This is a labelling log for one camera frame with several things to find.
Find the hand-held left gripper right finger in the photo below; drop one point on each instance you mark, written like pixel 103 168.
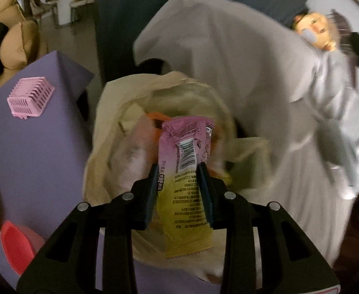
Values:
pixel 204 196

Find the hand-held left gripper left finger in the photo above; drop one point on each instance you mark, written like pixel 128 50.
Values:
pixel 152 193

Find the pink yellow snack packet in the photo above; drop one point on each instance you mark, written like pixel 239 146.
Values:
pixel 182 147

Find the yellow duck plush toy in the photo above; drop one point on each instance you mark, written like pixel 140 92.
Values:
pixel 314 27

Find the orange snack packet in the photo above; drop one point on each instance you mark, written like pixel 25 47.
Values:
pixel 155 118

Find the red pink hexagonal bowl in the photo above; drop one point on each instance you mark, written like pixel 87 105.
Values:
pixel 14 245

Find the pink plastic basket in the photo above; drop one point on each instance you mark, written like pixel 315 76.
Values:
pixel 29 98

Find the white dining table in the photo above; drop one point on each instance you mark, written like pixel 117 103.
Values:
pixel 63 9

